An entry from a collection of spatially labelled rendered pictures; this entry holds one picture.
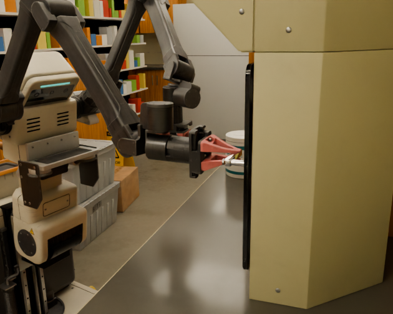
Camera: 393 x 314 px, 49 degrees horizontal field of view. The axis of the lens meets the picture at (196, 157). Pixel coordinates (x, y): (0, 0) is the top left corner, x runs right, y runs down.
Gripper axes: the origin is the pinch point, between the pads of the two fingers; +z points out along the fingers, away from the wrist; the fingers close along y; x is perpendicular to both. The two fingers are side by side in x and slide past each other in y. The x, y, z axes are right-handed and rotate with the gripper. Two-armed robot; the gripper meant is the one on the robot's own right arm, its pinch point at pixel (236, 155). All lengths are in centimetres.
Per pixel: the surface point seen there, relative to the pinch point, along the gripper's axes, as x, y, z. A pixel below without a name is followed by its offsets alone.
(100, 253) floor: 138, -127, -135
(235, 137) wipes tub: 59, -13, -17
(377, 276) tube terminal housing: 2.9, -23.8, 29.5
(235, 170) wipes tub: 58, -25, -17
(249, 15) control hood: -9.4, 27.2, 4.5
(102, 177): 172, -86, -151
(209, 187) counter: 46, -28, -22
